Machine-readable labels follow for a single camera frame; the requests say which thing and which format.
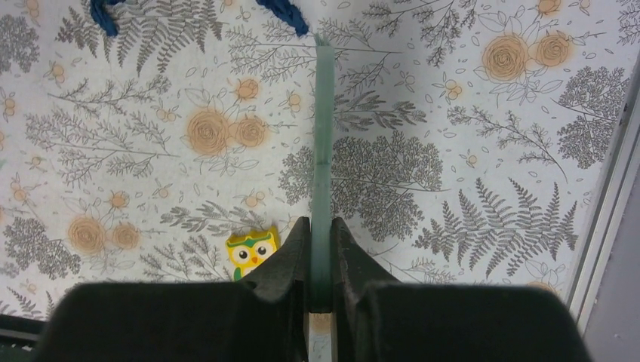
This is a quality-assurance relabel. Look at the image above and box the dark blue scrap near bucket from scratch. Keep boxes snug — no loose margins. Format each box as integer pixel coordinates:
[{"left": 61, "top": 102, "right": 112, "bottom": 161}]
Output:
[{"left": 89, "top": 0, "right": 129, "bottom": 38}]

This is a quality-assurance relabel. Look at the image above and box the aluminium frame post right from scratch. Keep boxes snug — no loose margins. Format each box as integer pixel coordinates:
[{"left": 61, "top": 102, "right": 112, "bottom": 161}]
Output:
[{"left": 566, "top": 63, "right": 639, "bottom": 334}]

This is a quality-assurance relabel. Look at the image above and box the floral table mat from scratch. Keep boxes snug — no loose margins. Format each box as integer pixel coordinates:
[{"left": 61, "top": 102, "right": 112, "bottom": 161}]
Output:
[{"left": 1, "top": 1, "right": 639, "bottom": 320}]

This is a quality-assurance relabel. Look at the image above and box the yellow owl paper scrap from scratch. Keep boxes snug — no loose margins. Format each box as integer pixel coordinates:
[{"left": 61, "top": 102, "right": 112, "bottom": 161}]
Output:
[{"left": 225, "top": 225, "right": 281, "bottom": 281}]

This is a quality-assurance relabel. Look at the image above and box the green hand brush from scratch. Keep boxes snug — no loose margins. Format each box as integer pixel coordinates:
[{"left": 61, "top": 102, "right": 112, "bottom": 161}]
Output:
[{"left": 306, "top": 32, "right": 337, "bottom": 362}]

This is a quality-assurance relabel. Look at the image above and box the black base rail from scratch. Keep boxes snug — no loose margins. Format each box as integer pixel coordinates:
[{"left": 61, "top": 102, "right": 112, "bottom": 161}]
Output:
[{"left": 1, "top": 314, "right": 46, "bottom": 362}]

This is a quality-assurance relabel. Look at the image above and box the dark blue scrap far right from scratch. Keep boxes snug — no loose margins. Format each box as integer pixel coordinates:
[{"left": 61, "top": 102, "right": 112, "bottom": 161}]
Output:
[{"left": 256, "top": 0, "right": 309, "bottom": 37}]

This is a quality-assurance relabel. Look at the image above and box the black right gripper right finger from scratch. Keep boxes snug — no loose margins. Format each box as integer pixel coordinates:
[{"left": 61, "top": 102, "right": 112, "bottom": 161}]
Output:
[{"left": 331, "top": 218, "right": 591, "bottom": 361}]

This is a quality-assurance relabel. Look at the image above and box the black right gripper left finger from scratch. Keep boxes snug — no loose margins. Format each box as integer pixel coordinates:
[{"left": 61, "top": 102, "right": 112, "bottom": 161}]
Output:
[{"left": 34, "top": 217, "right": 310, "bottom": 361}]

